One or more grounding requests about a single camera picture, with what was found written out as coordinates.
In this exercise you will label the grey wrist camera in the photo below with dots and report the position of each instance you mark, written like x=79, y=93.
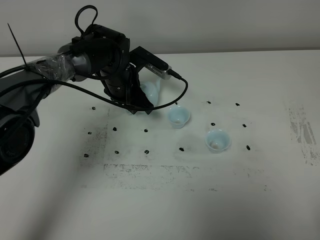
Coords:
x=152, y=63

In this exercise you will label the pale blue far teacup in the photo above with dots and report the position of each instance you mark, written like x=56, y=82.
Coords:
x=178, y=116

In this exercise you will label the pale blue porcelain teapot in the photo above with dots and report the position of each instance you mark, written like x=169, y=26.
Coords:
x=145, y=89

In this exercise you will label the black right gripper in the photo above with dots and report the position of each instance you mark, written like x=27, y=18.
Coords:
x=114, y=87

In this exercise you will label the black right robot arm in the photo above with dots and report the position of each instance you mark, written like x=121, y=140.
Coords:
x=99, y=53

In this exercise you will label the pale blue near teacup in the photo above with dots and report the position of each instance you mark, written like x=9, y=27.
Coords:
x=217, y=140

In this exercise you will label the pale blue teacup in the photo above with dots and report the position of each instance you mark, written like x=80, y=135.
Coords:
x=178, y=116
x=217, y=140

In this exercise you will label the black cable tie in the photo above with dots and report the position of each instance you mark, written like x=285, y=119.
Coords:
x=17, y=45

